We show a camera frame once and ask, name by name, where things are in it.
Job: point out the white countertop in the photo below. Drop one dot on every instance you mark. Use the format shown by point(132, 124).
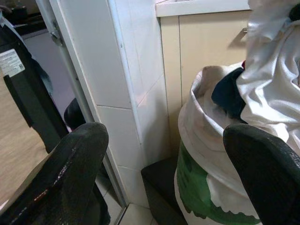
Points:
point(199, 7)

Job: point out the white washer label sticker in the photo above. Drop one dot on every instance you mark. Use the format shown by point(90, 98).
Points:
point(11, 62)

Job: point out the wood-grain board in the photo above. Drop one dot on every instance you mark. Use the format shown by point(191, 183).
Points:
point(16, 145)

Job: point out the dark red garment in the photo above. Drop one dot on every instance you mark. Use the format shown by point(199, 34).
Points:
point(243, 65)

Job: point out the grey metal door frame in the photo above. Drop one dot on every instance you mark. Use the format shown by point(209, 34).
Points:
point(70, 47)

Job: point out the white green-printed laundry bag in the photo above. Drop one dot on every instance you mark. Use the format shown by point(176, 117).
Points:
point(199, 145)

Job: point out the navy garment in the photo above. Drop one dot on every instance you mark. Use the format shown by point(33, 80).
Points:
point(228, 93)

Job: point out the white garment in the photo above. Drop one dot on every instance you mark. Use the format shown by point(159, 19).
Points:
point(269, 70)

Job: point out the metal door latch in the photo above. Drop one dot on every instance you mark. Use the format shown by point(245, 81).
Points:
point(56, 34)

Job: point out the black washing machine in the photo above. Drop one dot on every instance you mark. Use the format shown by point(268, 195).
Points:
point(30, 98)

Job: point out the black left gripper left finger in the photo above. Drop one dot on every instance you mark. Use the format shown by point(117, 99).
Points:
point(58, 182)

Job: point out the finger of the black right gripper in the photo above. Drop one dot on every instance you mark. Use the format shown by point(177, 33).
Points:
point(295, 12)

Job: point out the beige cabinet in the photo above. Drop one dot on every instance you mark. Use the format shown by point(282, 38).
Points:
point(206, 42)

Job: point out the black low stand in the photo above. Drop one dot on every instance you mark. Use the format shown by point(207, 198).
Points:
point(159, 182)

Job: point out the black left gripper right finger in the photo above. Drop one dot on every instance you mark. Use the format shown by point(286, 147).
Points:
point(269, 178)

